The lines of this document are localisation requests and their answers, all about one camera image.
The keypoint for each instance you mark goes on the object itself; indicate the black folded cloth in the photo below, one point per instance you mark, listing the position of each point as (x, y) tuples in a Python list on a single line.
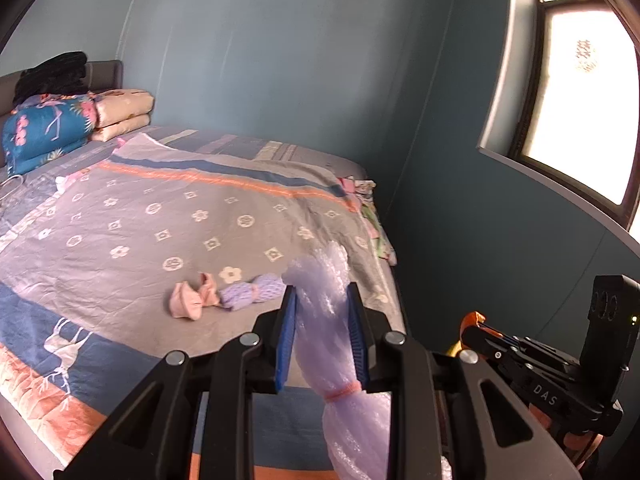
[(50, 77)]

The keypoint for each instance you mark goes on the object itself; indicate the pink rolled sock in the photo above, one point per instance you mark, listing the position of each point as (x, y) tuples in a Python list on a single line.
[(182, 302)]

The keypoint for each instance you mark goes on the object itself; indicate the red window sticker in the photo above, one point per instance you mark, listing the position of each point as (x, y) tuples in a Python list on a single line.
[(586, 56)]

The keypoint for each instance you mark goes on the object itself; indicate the beige printed folded quilt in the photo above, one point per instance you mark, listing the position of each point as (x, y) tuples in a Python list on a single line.
[(125, 105), (120, 129)]

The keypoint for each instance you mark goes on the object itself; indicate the grey flower-print blanket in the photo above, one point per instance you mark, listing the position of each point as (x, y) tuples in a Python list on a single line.
[(150, 240)]

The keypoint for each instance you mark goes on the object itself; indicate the floral bedsheet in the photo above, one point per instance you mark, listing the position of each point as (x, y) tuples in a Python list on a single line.
[(372, 220)]

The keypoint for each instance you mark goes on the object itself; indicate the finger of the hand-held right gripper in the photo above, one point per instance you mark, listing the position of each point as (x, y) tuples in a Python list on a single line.
[(487, 345)]

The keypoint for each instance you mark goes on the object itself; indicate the light purple quilted bedspread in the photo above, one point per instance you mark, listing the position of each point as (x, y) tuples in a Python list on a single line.
[(30, 200)]

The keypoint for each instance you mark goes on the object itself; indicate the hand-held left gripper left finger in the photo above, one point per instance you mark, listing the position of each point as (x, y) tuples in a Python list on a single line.
[(286, 340)]

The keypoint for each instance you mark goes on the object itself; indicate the window with dark frame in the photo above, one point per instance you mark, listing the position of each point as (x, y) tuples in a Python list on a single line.
[(550, 180)]

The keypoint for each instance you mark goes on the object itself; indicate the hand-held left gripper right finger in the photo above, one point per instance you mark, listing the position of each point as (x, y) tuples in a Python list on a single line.
[(359, 340)]

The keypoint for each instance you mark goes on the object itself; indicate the blue floral folded quilt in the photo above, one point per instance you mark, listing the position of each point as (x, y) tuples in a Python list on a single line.
[(40, 130)]

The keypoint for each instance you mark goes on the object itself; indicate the purple foam fruit net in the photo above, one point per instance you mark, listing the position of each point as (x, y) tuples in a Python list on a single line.
[(240, 295), (320, 320)]

